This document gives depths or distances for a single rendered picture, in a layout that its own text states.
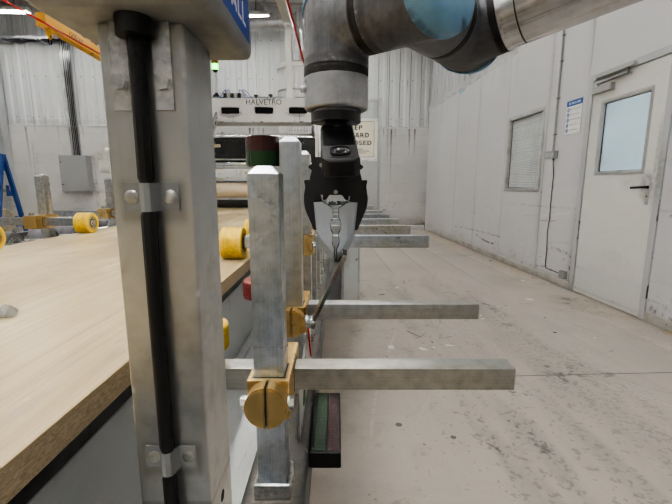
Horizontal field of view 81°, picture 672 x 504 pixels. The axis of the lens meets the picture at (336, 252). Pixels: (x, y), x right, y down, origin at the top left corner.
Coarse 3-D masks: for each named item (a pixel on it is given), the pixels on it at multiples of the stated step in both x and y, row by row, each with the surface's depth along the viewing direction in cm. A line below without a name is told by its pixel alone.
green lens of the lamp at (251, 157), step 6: (246, 156) 67; (252, 156) 66; (258, 156) 65; (264, 156) 65; (270, 156) 66; (276, 156) 67; (246, 162) 67; (252, 162) 66; (258, 162) 65; (264, 162) 65; (270, 162) 66; (276, 162) 67
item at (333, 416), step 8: (336, 400) 71; (336, 408) 68; (328, 416) 66; (336, 416) 66; (328, 424) 64; (336, 424) 64; (328, 432) 62; (336, 432) 62; (328, 440) 60; (336, 440) 60; (328, 448) 58; (336, 448) 58
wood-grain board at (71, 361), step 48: (48, 240) 133; (96, 240) 133; (0, 288) 71; (48, 288) 71; (96, 288) 71; (0, 336) 49; (48, 336) 49; (96, 336) 49; (0, 384) 37; (48, 384) 37; (96, 384) 37; (0, 432) 30; (48, 432) 30; (0, 480) 26
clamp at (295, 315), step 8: (304, 296) 77; (304, 304) 72; (288, 312) 68; (296, 312) 68; (304, 312) 70; (288, 320) 68; (296, 320) 68; (304, 320) 69; (288, 328) 69; (296, 328) 69; (304, 328) 69; (288, 336) 69; (296, 336) 69
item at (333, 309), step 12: (312, 300) 78; (336, 300) 78; (348, 300) 78; (360, 300) 78; (372, 300) 78; (384, 300) 78; (396, 300) 78; (408, 300) 78; (420, 300) 78; (432, 300) 78; (444, 300) 78; (456, 300) 78; (468, 300) 78; (312, 312) 75; (324, 312) 75; (336, 312) 75; (348, 312) 75; (360, 312) 75; (372, 312) 75; (384, 312) 75; (396, 312) 75; (408, 312) 75; (420, 312) 75; (432, 312) 75; (444, 312) 75; (456, 312) 75; (468, 312) 75
